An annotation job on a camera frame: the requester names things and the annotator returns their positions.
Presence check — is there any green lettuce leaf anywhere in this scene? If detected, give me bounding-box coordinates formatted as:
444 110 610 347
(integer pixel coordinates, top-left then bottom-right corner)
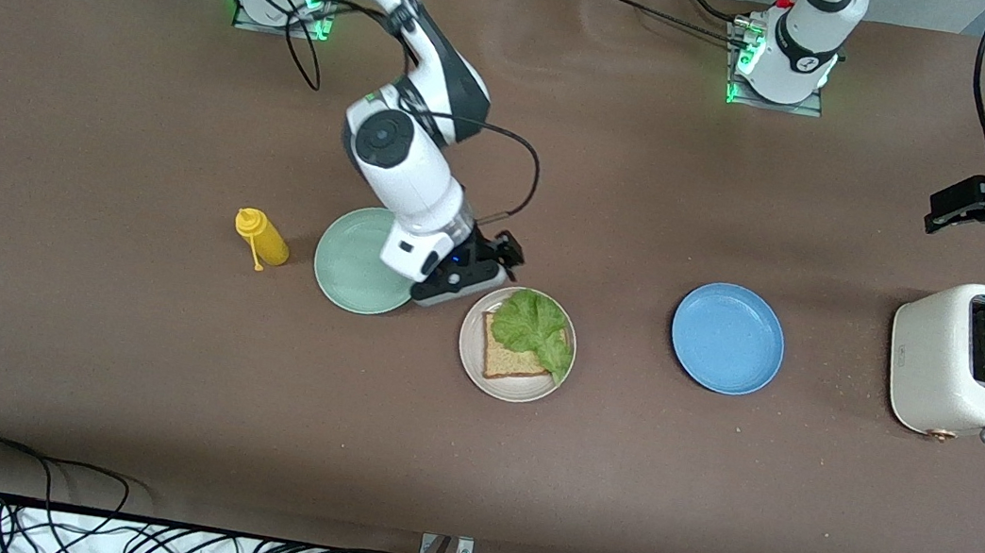
484 285 582 388

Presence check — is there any brown bread slice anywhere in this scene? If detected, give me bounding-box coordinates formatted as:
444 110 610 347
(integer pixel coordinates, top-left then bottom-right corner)
476 332 562 388

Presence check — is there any yellow mustard squeeze bottle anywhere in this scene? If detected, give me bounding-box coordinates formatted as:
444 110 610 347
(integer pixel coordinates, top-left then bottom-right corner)
228 205 295 276

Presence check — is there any mint green plate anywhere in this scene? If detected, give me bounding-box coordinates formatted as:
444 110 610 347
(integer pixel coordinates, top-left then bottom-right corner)
308 200 426 321

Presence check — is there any beige plate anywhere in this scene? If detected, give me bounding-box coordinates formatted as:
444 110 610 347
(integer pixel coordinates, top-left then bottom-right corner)
451 279 584 410

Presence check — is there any blue plate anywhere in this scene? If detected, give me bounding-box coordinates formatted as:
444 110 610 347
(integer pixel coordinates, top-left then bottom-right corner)
663 276 793 402

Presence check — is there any cream white toaster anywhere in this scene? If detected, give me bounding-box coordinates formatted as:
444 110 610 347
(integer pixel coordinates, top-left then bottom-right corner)
878 273 985 447

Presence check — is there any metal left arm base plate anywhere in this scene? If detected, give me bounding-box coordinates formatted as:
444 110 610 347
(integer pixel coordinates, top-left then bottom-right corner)
720 18 835 119

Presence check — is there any black base cable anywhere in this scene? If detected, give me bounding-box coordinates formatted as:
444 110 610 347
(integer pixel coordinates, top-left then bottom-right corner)
573 0 748 48
660 0 754 25

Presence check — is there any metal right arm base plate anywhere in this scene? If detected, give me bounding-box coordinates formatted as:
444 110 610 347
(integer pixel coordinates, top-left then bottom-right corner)
232 0 339 42

